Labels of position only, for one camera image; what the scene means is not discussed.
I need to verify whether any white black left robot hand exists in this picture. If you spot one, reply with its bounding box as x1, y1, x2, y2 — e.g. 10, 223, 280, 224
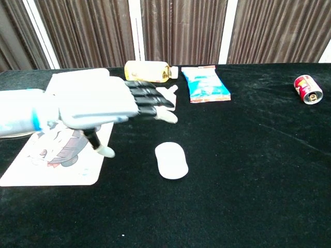
58, 76, 179, 159

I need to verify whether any white rounded piece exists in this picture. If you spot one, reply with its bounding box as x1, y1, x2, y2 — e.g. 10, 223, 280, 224
154, 142, 189, 180

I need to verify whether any white cartoon printed mat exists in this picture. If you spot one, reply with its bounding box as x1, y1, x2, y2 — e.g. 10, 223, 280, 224
0, 122, 114, 187

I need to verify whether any translucent plastic lidded container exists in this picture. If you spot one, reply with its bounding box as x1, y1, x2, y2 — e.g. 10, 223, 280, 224
46, 68, 110, 95

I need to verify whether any yellow tea plastic bottle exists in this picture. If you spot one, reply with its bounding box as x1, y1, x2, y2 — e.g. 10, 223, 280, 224
124, 60, 179, 83

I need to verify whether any beige spouted sauce pouch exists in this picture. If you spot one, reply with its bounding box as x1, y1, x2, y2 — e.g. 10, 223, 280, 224
155, 84, 179, 112

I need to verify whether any brown pleated curtain panel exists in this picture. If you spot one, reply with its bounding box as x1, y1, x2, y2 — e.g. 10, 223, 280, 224
0, 0, 50, 72
34, 0, 136, 69
140, 0, 229, 66
227, 0, 331, 65

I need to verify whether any blue white snack bag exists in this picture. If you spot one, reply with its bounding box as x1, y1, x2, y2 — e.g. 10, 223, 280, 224
180, 65, 232, 103

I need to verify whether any black velvet tablecloth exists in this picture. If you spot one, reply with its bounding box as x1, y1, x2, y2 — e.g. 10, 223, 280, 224
0, 63, 331, 248

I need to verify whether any red drink can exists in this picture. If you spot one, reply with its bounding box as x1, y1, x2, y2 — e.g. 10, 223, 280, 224
293, 74, 324, 105

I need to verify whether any white frame post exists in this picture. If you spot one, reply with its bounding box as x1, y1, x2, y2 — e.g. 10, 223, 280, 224
22, 0, 62, 70
128, 0, 146, 68

